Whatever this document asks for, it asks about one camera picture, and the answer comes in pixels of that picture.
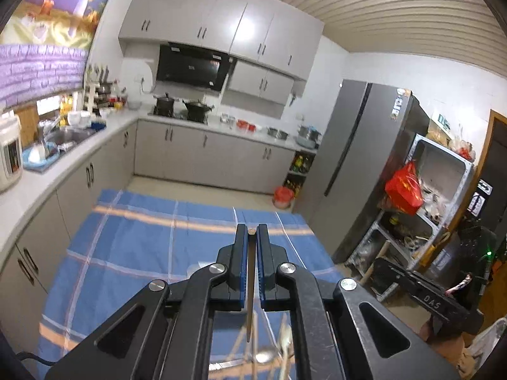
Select wooden chopstick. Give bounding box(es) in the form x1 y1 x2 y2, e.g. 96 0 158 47
246 228 256 342

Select person right hand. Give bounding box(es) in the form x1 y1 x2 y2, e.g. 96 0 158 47
419 319 484 379

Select pile of chopsticks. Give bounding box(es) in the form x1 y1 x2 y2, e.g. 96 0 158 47
207 311 297 379

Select metal storage shelf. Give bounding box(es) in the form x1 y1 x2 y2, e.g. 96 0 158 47
348 133 476 301

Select blue plaid tablecloth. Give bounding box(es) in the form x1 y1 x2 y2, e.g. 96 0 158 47
38 190 340 376

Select red plastic bag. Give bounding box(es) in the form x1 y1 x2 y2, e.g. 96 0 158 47
384 161 424 215

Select red trash bin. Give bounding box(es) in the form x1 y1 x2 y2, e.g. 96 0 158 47
273 186 295 209

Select grey lower cabinets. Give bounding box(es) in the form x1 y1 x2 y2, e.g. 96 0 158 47
1 114 293 356

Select grey cabinets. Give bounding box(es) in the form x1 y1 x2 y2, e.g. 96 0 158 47
1 114 293 356
119 0 323 105

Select steel steamer pot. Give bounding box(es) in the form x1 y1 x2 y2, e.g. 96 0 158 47
296 125 321 149

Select grey refrigerator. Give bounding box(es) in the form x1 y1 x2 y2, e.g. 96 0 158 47
294 80 430 263

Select black wok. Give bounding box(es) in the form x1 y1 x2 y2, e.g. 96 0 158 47
183 100 214 124

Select steel sink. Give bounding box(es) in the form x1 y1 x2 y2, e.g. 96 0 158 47
44 126 96 146

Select black cooking pot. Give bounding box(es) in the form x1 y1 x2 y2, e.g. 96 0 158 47
153 93 175 117

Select white rice cooker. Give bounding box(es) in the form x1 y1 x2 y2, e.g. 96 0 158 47
0 115 23 192

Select white dish rack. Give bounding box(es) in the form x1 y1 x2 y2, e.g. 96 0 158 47
83 64 118 117

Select black range hood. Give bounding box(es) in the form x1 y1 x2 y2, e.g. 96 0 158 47
156 43 236 92

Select grey upper cabinets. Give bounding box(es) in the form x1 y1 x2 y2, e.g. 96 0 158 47
119 0 323 105

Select scenic window blind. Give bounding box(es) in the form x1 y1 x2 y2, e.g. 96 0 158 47
1 0 107 110

